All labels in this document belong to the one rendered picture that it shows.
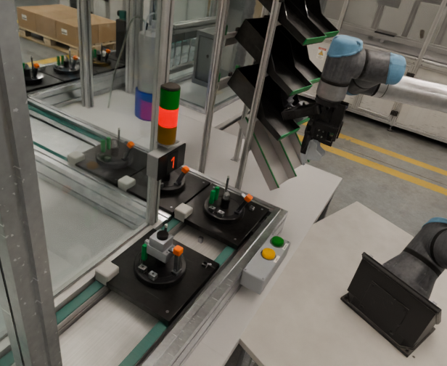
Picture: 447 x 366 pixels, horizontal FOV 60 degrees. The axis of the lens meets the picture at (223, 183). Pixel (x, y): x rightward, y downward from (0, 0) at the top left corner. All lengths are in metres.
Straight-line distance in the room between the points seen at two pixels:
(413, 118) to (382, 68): 4.20
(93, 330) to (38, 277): 0.69
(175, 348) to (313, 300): 0.50
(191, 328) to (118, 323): 0.18
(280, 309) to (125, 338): 0.45
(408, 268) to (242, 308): 0.48
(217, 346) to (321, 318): 0.33
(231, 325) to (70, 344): 0.41
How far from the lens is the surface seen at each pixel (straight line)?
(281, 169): 1.51
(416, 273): 1.22
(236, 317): 1.15
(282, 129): 1.39
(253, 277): 1.13
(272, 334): 1.14
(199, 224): 1.23
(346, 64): 1.02
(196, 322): 0.99
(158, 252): 1.01
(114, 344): 1.01
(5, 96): 0.26
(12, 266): 0.32
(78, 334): 1.03
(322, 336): 1.19
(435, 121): 5.23
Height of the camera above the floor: 1.75
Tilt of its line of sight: 33 degrees down
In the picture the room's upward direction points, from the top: 10 degrees clockwise
